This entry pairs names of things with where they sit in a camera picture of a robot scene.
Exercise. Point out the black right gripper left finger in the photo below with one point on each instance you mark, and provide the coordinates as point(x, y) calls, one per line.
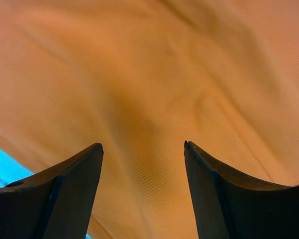
point(55, 203)

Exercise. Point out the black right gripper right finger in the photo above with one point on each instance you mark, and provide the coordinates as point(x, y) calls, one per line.
point(229, 204)

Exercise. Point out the orange trousers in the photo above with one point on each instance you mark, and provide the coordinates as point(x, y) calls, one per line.
point(141, 77)

